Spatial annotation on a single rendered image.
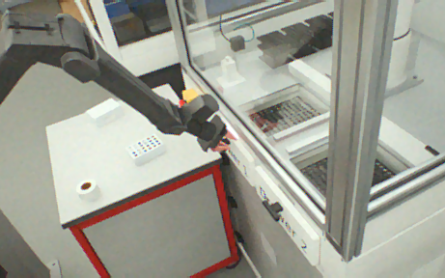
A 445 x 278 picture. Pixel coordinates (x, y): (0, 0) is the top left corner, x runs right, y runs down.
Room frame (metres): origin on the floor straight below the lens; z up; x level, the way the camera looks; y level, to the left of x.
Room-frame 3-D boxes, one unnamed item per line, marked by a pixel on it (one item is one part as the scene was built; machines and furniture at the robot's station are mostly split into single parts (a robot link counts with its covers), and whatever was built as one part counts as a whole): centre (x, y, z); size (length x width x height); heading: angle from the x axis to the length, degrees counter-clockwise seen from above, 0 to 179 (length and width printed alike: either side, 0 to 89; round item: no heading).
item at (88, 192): (0.95, 0.52, 0.78); 0.07 x 0.07 x 0.04
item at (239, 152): (0.94, 0.00, 0.87); 0.29 x 0.02 x 0.11; 20
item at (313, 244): (0.65, -0.10, 0.87); 0.29 x 0.02 x 0.11; 20
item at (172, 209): (1.23, 0.43, 0.38); 0.62 x 0.58 x 0.76; 20
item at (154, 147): (1.12, 0.33, 0.78); 0.12 x 0.08 x 0.04; 119
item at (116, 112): (1.41, 0.53, 0.79); 0.13 x 0.09 x 0.05; 127
